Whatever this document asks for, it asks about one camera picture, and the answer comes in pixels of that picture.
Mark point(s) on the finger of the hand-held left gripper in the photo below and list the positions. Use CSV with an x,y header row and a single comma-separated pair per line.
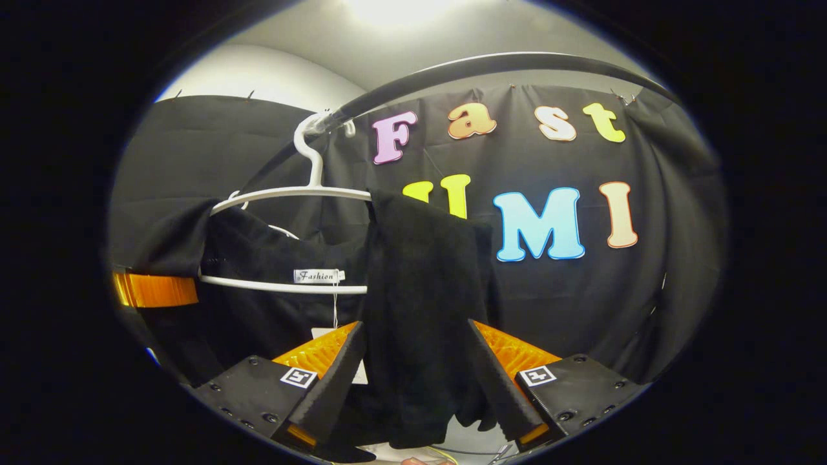
x,y
155,290

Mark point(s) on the black jacket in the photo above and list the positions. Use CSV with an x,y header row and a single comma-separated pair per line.
x,y
420,290

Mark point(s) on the black metal garment rack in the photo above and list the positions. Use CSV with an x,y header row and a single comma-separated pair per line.
x,y
484,62

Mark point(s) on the black backdrop cloth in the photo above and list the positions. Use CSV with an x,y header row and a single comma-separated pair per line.
x,y
646,290

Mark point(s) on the white plastic clothes hanger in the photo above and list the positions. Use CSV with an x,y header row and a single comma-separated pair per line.
x,y
314,168
284,231

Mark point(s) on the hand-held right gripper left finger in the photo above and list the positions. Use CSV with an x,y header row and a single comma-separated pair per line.
x,y
329,387

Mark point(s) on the ceiling light panel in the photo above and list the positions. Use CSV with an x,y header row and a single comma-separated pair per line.
x,y
394,10

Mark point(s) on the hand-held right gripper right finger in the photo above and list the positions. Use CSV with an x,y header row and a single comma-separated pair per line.
x,y
501,394

